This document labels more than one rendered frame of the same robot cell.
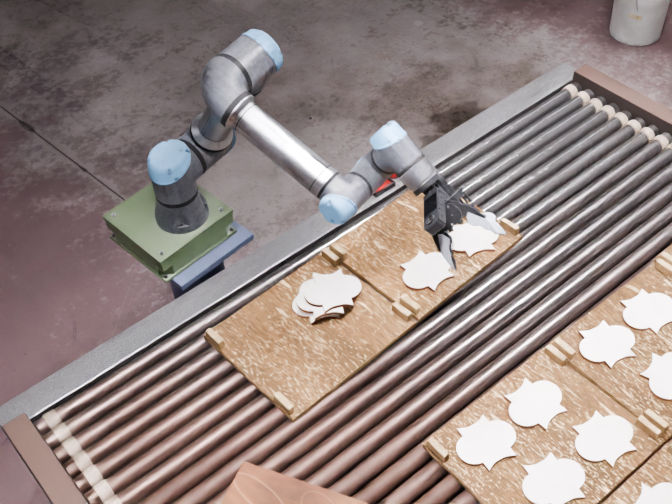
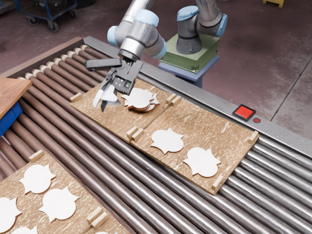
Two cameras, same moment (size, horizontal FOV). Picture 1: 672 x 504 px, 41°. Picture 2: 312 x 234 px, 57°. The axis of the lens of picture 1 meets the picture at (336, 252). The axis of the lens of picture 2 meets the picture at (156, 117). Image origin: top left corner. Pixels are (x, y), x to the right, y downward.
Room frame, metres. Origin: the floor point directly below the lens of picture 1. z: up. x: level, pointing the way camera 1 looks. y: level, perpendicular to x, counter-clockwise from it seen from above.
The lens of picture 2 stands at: (1.45, -1.03, 1.85)
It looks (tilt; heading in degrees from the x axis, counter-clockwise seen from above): 44 degrees down; 84
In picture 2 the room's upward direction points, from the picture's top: 6 degrees counter-clockwise
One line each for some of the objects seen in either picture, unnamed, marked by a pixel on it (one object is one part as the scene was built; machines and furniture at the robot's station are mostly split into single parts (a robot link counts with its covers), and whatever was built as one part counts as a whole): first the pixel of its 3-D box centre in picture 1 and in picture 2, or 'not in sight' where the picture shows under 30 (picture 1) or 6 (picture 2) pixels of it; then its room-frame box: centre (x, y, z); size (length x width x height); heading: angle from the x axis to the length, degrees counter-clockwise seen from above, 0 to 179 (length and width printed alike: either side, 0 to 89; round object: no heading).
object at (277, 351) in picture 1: (309, 330); (123, 101); (1.41, 0.08, 0.93); 0.41 x 0.35 x 0.02; 129
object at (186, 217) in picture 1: (179, 202); (188, 40); (1.84, 0.42, 1.01); 0.15 x 0.15 x 0.10
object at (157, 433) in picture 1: (397, 271); (174, 133); (1.62, -0.16, 0.90); 1.95 x 0.05 x 0.05; 126
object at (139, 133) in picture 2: (410, 304); (138, 134); (1.46, -0.18, 0.95); 0.06 x 0.02 x 0.03; 40
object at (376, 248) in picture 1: (424, 243); (194, 139); (1.68, -0.24, 0.93); 0.41 x 0.35 x 0.02; 130
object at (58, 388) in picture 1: (333, 222); (210, 104); (1.84, 0.00, 0.89); 2.08 x 0.09 x 0.06; 126
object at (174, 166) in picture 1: (173, 170); (189, 20); (1.84, 0.42, 1.13); 0.13 x 0.12 x 0.14; 141
